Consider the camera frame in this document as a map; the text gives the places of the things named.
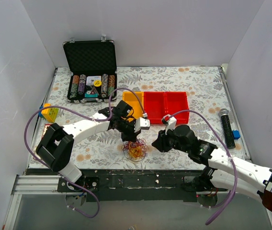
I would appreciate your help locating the red white toy block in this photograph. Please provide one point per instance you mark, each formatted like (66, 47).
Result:
(46, 126)

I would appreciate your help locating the black poker chip case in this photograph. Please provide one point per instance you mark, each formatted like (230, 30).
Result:
(91, 58)

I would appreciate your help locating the black microphone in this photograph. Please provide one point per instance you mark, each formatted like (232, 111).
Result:
(228, 134)

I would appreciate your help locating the red bin right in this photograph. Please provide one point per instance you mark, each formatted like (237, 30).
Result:
(175, 102)

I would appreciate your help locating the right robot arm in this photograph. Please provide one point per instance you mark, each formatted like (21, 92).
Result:
(223, 171)

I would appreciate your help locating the red bin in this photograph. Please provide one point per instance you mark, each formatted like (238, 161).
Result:
(155, 106)
(175, 102)

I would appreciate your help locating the yellow green toy block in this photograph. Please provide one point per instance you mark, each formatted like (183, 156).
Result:
(49, 114)

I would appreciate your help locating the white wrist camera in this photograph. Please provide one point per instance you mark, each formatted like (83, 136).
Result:
(142, 123)
(170, 122)

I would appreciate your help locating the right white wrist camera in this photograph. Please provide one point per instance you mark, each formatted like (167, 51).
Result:
(170, 122)

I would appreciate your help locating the purple chip stack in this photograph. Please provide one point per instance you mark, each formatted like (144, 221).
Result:
(82, 84)

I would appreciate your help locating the small blue block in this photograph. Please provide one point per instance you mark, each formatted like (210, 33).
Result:
(236, 134)

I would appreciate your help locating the red bin left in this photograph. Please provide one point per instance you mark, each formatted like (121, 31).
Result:
(155, 106)

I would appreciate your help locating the white playing card deck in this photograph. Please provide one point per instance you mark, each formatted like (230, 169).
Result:
(91, 79)

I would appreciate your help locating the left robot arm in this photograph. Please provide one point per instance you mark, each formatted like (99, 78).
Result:
(56, 146)

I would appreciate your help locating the yellow big blind button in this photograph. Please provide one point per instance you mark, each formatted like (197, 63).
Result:
(97, 83)

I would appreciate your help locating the green blue chip stack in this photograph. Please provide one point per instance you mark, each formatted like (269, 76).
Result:
(73, 93)

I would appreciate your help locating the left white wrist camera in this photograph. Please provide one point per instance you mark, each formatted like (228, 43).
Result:
(142, 123)

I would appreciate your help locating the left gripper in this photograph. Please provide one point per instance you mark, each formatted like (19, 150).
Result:
(130, 135)

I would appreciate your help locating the black orange chip stack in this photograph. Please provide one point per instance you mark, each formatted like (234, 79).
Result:
(111, 82)

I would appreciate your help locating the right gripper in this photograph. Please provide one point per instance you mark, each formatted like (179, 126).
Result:
(163, 141)

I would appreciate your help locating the triangular all in marker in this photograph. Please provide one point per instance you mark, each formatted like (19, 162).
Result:
(93, 91)

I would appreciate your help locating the yellow plastic bin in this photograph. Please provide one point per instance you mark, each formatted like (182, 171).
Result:
(130, 99)

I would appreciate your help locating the teal card holder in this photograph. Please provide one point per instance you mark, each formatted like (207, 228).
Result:
(91, 95)

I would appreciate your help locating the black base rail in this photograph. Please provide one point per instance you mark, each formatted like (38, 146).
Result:
(141, 184)

